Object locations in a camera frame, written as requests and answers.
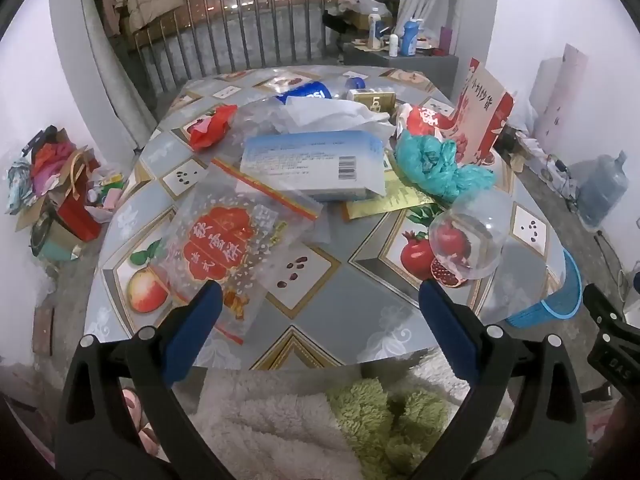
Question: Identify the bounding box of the red and white snack packet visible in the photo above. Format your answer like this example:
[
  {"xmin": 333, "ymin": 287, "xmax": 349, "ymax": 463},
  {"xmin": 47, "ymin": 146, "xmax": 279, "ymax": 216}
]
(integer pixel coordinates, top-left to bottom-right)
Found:
[{"xmin": 397, "ymin": 102, "xmax": 458, "ymax": 138}]

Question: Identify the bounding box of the blue mesh wastebasket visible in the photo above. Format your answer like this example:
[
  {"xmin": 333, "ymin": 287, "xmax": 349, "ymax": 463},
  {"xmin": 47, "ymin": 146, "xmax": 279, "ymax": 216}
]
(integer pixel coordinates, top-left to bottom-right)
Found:
[{"xmin": 505, "ymin": 247, "xmax": 583, "ymax": 331}]

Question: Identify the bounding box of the brown brick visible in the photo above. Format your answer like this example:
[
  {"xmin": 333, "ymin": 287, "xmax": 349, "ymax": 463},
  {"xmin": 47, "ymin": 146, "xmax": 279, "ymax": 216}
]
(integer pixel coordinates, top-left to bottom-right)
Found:
[{"xmin": 32, "ymin": 305, "xmax": 55, "ymax": 356}]

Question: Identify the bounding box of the large water jug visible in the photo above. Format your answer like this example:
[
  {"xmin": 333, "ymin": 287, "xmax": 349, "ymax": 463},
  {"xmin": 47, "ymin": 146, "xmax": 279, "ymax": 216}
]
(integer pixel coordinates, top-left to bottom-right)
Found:
[{"xmin": 577, "ymin": 150, "xmax": 628, "ymax": 228}]

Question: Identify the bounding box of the gold foil card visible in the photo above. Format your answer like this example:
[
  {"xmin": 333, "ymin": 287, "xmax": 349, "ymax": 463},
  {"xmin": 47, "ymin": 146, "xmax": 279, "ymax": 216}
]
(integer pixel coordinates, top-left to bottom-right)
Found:
[{"xmin": 345, "ymin": 182, "xmax": 436, "ymax": 221}]

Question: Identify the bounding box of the teal plastic bag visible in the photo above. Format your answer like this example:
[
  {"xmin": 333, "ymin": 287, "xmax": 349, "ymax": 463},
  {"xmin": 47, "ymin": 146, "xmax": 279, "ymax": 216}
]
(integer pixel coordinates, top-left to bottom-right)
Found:
[{"xmin": 395, "ymin": 130, "xmax": 496, "ymax": 203}]

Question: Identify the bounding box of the pile of colourful cloth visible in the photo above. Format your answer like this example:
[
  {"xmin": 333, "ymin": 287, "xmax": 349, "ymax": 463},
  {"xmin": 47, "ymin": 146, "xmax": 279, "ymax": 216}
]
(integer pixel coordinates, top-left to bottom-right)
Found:
[{"xmin": 7, "ymin": 127, "xmax": 76, "ymax": 216}]

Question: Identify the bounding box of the clear plastic cup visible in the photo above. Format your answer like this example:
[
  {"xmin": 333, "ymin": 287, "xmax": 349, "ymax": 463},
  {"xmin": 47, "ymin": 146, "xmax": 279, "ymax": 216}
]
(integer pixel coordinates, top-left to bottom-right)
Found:
[{"xmin": 427, "ymin": 192, "xmax": 516, "ymax": 281}]

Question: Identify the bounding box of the dark bag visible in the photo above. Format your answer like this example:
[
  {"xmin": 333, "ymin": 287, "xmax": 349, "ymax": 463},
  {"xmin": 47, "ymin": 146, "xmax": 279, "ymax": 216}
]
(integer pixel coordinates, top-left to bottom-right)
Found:
[{"xmin": 495, "ymin": 122, "xmax": 526, "ymax": 153}]

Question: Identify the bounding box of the red plastic bag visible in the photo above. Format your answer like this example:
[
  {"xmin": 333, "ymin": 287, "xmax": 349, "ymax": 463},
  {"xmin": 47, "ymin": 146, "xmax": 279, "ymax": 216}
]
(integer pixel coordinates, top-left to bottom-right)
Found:
[{"xmin": 187, "ymin": 104, "xmax": 238, "ymax": 152}]

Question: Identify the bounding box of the white crumpled plastic bag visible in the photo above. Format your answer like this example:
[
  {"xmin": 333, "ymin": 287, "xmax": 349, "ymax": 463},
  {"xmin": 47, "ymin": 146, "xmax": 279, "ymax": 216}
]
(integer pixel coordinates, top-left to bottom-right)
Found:
[{"xmin": 285, "ymin": 97, "xmax": 396, "ymax": 136}]

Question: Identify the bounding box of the white and blue carton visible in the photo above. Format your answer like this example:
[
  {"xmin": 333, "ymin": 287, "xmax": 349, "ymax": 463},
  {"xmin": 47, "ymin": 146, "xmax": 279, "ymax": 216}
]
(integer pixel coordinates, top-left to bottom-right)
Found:
[{"xmin": 240, "ymin": 130, "xmax": 388, "ymax": 203}]

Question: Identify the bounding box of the blue label soda bottle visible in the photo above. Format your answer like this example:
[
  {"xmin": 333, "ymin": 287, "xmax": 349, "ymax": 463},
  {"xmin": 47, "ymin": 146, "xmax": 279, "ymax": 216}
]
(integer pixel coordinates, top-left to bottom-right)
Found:
[{"xmin": 272, "ymin": 76, "xmax": 368, "ymax": 108}]

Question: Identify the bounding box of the green fleece patch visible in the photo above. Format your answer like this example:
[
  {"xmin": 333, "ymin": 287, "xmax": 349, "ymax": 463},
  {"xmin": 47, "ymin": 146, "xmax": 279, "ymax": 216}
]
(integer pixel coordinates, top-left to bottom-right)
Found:
[{"xmin": 327, "ymin": 380, "xmax": 451, "ymax": 480}]

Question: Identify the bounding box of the red and white paper bag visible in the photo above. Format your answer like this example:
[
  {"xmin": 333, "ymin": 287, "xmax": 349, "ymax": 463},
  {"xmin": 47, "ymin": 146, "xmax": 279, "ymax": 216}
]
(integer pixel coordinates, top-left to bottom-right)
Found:
[{"xmin": 440, "ymin": 57, "xmax": 516, "ymax": 166}]

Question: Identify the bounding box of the grey patterned curtain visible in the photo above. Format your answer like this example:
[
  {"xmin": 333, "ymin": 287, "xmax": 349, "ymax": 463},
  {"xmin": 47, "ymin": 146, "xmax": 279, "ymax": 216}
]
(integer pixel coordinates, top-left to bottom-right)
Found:
[{"xmin": 80, "ymin": 0, "xmax": 161, "ymax": 151}]

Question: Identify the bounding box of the brown paper bag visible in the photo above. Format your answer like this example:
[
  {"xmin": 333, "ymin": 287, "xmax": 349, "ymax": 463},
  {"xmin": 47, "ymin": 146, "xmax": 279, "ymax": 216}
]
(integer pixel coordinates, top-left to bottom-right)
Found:
[{"xmin": 65, "ymin": 147, "xmax": 101, "ymax": 201}]

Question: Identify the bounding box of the blue plastic bottle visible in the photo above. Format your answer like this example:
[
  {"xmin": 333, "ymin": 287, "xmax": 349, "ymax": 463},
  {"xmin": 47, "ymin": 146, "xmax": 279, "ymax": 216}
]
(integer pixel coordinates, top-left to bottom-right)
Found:
[{"xmin": 400, "ymin": 17, "xmax": 418, "ymax": 57}]

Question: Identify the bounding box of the clear zip bag red print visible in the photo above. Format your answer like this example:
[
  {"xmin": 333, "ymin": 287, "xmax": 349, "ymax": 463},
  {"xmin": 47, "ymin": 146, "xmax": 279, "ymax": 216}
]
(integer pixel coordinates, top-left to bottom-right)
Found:
[{"xmin": 160, "ymin": 160, "xmax": 321, "ymax": 346}]

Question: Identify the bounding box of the metal railing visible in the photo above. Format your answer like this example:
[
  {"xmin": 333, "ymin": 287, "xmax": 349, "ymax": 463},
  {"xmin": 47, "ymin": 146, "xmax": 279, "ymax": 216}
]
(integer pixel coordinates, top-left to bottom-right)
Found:
[{"xmin": 130, "ymin": 0, "xmax": 416, "ymax": 111}]

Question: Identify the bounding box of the red gift bag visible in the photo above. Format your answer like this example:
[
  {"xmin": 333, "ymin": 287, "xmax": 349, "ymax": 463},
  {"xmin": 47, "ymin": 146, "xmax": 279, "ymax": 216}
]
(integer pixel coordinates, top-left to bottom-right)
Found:
[{"xmin": 57, "ymin": 185, "xmax": 103, "ymax": 243}]

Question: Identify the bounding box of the small gold and white box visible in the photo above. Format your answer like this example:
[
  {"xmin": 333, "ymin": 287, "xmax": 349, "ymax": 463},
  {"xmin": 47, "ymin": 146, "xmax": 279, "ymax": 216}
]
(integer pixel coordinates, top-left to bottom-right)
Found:
[{"xmin": 347, "ymin": 87, "xmax": 396, "ymax": 113}]

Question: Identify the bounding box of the teal round container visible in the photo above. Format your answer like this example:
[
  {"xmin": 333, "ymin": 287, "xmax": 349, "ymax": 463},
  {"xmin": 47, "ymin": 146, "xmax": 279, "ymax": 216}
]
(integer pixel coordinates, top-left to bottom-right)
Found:
[{"xmin": 30, "ymin": 220, "xmax": 83, "ymax": 261}]

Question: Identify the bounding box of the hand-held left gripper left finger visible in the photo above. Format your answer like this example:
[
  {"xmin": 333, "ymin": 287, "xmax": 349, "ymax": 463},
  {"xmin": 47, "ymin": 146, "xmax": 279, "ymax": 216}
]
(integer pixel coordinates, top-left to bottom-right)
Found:
[{"xmin": 54, "ymin": 280, "xmax": 224, "ymax": 480}]

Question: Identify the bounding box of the pink slipper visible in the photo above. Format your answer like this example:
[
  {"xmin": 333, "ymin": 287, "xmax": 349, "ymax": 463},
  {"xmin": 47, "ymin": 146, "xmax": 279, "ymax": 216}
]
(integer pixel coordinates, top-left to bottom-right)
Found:
[{"xmin": 122, "ymin": 387, "xmax": 161, "ymax": 461}]

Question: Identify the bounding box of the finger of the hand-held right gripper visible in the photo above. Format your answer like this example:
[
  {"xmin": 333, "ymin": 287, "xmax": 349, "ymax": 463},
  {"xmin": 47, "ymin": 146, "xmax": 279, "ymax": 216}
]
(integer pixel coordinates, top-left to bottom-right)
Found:
[{"xmin": 582, "ymin": 282, "xmax": 627, "ymax": 331}]

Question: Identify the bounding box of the pale floor clutter pile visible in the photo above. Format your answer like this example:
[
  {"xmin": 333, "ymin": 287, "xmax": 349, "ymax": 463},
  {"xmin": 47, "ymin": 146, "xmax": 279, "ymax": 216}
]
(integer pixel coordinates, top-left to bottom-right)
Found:
[{"xmin": 537, "ymin": 147, "xmax": 583, "ymax": 203}]

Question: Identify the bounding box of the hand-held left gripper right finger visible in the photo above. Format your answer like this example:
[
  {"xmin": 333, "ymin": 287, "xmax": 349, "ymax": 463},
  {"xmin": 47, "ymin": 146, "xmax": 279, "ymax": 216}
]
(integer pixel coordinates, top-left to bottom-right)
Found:
[{"xmin": 415, "ymin": 280, "xmax": 588, "ymax": 480}]

